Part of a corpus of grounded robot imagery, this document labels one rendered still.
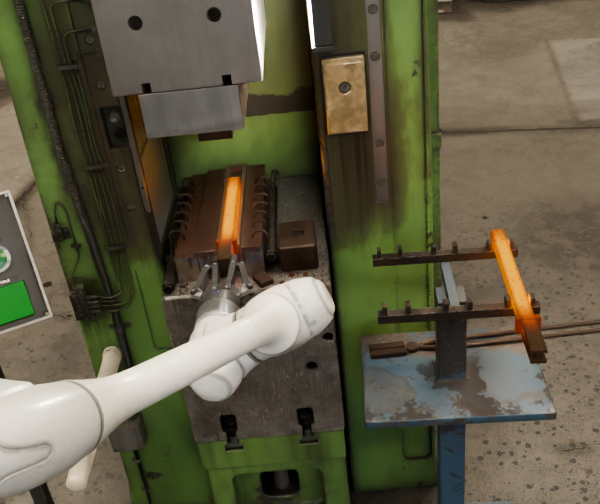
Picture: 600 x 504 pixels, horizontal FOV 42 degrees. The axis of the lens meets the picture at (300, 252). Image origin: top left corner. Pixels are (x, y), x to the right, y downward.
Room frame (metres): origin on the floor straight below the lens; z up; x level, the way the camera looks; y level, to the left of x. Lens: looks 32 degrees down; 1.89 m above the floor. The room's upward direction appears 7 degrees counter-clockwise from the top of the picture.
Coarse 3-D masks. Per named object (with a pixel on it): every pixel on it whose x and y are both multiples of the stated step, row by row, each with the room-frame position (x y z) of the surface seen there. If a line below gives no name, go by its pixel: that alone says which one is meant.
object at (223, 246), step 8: (232, 184) 1.79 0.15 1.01; (240, 184) 1.82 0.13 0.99; (232, 192) 1.74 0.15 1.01; (232, 200) 1.70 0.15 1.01; (232, 208) 1.65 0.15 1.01; (224, 216) 1.62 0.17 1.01; (232, 216) 1.61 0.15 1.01; (224, 224) 1.58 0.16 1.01; (232, 224) 1.58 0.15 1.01; (224, 232) 1.54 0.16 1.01; (232, 232) 1.54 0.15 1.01; (216, 240) 1.50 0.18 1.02; (224, 240) 1.49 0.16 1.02; (232, 240) 1.49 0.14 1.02; (216, 248) 1.49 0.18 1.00; (224, 248) 1.45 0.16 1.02; (224, 256) 1.42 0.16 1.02; (224, 264) 1.41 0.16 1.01; (224, 272) 1.41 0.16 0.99
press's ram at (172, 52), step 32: (96, 0) 1.51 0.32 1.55; (128, 0) 1.51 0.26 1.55; (160, 0) 1.51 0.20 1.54; (192, 0) 1.50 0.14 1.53; (224, 0) 1.50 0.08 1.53; (256, 0) 1.63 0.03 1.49; (128, 32) 1.51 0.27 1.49; (160, 32) 1.51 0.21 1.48; (192, 32) 1.50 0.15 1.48; (224, 32) 1.50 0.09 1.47; (256, 32) 1.50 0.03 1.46; (128, 64) 1.51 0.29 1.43; (160, 64) 1.51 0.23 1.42; (192, 64) 1.50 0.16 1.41; (224, 64) 1.50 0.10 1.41; (256, 64) 1.50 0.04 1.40
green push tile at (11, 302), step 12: (0, 288) 1.37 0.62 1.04; (12, 288) 1.38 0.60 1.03; (24, 288) 1.38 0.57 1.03; (0, 300) 1.36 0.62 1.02; (12, 300) 1.36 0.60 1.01; (24, 300) 1.37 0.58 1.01; (0, 312) 1.34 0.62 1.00; (12, 312) 1.35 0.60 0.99; (24, 312) 1.35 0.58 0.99; (0, 324) 1.33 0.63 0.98
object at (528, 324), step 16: (496, 240) 1.44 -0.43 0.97; (496, 256) 1.41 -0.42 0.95; (512, 256) 1.37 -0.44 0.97; (512, 272) 1.31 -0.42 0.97; (512, 288) 1.26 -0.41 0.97; (512, 304) 1.23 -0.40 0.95; (528, 304) 1.20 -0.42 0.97; (528, 320) 1.15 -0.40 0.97; (528, 336) 1.10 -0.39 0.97; (528, 352) 1.08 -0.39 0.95; (544, 352) 1.06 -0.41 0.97
